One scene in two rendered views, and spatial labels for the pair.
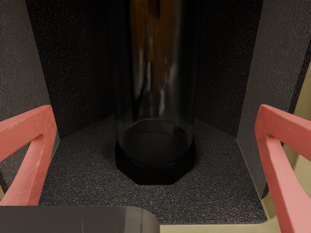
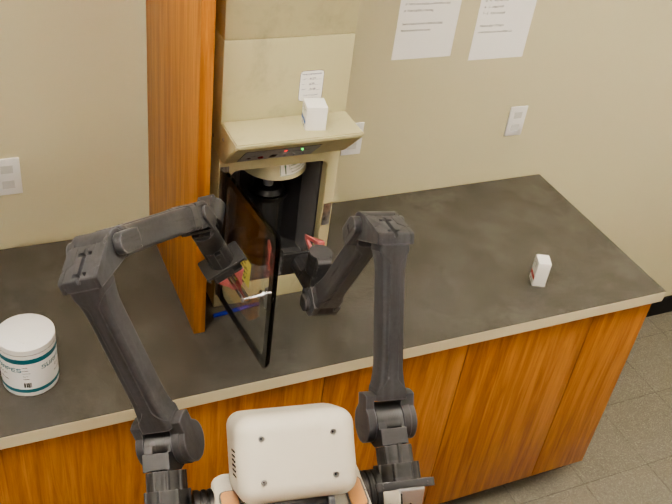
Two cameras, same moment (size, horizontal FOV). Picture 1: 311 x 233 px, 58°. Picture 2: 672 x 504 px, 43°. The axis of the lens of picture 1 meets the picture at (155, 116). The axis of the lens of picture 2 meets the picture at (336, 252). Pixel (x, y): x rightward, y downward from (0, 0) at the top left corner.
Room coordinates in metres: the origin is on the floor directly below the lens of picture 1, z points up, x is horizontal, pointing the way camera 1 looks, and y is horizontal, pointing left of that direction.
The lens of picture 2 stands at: (-1.51, 0.73, 2.47)
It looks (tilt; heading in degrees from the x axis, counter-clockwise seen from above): 36 degrees down; 332
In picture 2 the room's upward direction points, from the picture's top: 8 degrees clockwise
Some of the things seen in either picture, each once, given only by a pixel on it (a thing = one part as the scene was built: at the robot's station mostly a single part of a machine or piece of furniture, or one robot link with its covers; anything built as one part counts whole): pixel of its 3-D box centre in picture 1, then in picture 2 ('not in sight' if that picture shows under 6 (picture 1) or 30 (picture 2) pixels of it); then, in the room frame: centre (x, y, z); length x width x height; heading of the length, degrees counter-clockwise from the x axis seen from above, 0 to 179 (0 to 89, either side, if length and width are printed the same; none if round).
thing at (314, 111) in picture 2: not in sight; (314, 114); (0.12, -0.04, 1.54); 0.05 x 0.05 x 0.06; 79
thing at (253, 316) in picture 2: not in sight; (245, 271); (0.01, 0.15, 1.19); 0.30 x 0.01 x 0.40; 5
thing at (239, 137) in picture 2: not in sight; (291, 145); (0.12, 0.01, 1.46); 0.32 x 0.12 x 0.10; 90
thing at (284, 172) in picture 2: not in sight; (273, 154); (0.27, -0.01, 1.34); 0.18 x 0.18 x 0.05
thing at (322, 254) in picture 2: not in sight; (318, 278); (-0.10, 0.01, 1.22); 0.12 x 0.09 x 0.11; 173
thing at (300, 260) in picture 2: not in sight; (304, 267); (-0.01, 0.00, 1.19); 0.10 x 0.07 x 0.07; 90
